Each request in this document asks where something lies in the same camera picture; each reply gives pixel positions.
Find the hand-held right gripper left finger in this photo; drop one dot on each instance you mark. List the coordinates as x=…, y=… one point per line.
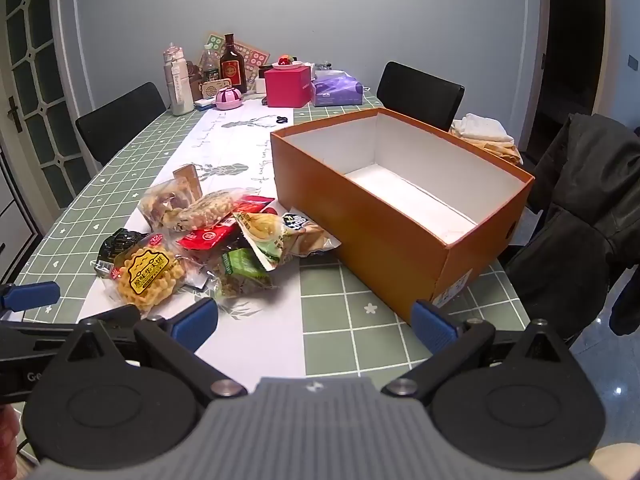
x=195, y=322

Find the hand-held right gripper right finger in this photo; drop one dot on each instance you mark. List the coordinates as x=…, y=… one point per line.
x=432, y=327

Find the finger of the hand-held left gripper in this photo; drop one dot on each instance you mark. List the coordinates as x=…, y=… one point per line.
x=30, y=335
x=30, y=295

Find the yellow round cake packet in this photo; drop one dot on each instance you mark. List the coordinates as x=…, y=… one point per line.
x=145, y=275

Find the red snack packet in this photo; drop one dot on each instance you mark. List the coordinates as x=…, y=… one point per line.
x=207, y=236
x=255, y=205

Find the dark green snack packet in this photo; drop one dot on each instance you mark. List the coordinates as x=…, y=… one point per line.
x=115, y=245

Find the yellow and green snack packet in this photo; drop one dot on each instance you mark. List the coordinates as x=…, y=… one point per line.
x=262, y=232

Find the clear packet of white peanuts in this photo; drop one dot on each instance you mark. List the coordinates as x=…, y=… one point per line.
x=210, y=210

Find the clear bag of mixed snacks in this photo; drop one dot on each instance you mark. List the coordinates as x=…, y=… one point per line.
x=162, y=205

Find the orange cardboard box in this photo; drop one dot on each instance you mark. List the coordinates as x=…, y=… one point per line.
x=375, y=220

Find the green checked tablecloth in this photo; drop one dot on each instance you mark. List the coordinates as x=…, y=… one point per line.
x=350, y=310

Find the white deer print table runner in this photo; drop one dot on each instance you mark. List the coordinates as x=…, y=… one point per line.
x=225, y=150

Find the dark jacket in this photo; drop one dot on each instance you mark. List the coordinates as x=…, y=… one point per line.
x=565, y=210

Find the beige folded cloth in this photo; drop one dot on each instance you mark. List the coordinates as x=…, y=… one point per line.
x=505, y=152

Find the black chair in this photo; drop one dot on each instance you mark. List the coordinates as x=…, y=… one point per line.
x=420, y=92
x=120, y=120

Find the white folded towel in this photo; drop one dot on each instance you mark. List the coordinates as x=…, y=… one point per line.
x=482, y=127

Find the blue and white small pack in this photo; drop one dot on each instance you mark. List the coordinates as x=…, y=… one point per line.
x=204, y=104

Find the small black object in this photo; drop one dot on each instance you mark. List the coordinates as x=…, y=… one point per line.
x=281, y=120

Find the pink hat-shaped container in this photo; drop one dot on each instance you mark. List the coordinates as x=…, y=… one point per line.
x=228, y=99

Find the small wooden radio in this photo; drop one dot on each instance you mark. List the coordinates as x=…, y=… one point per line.
x=205, y=91

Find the person's beige clothing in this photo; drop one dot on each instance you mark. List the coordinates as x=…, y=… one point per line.
x=622, y=462

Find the glass panel door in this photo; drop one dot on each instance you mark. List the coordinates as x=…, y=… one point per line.
x=35, y=60

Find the white drink bottle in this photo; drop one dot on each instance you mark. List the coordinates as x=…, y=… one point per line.
x=179, y=85

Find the small white box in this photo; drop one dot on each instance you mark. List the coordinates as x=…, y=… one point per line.
x=258, y=86

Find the pink box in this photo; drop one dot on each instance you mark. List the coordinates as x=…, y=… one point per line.
x=287, y=87

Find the purple tissue pack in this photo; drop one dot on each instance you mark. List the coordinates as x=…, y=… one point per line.
x=337, y=90

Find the brown liquor bottle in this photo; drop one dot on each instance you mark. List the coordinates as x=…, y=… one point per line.
x=232, y=67

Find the clear plastic bottle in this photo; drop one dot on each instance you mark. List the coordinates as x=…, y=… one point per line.
x=210, y=62

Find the colourful dotted board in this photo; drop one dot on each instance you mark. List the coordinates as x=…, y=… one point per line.
x=255, y=57

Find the red toy on white plate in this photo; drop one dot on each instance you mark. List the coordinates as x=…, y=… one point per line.
x=286, y=62

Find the clear glass cup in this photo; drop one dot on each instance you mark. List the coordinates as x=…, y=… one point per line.
x=322, y=67

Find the wall light switch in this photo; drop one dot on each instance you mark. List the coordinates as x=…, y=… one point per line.
x=632, y=63

